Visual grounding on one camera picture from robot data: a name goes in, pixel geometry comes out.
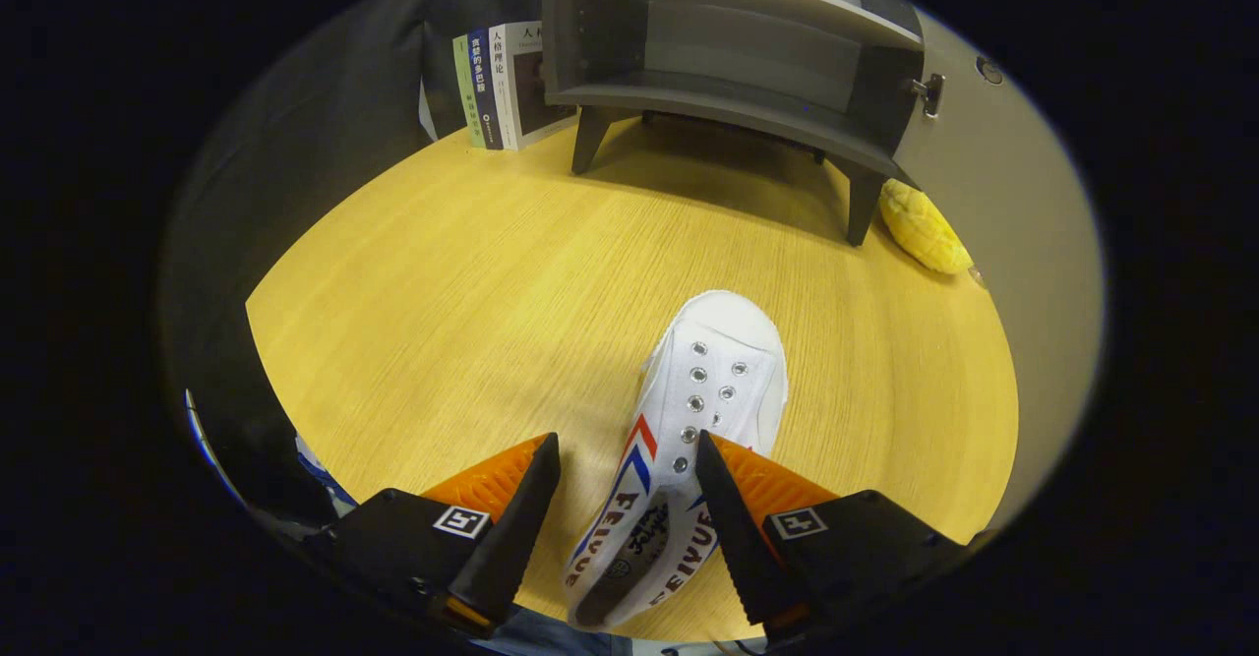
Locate white spine book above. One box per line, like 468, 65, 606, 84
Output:
488, 20, 579, 151

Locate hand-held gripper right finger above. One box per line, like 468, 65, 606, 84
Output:
695, 430, 975, 649

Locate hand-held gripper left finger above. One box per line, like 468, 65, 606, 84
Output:
305, 432, 562, 637

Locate white canvas shoe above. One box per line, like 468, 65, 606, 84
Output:
566, 289, 790, 632

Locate blue white striped cloth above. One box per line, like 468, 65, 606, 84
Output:
295, 435, 360, 519

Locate person's blue trousers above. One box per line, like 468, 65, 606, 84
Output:
472, 605, 635, 656

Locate blue spine book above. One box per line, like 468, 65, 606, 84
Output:
468, 27, 508, 151

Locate grey shoe cabinet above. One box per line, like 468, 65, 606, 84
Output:
541, 0, 945, 247

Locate black backdrop cloth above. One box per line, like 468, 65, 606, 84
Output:
157, 0, 552, 539

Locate yellow plush toy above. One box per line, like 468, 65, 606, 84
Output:
878, 179, 975, 276

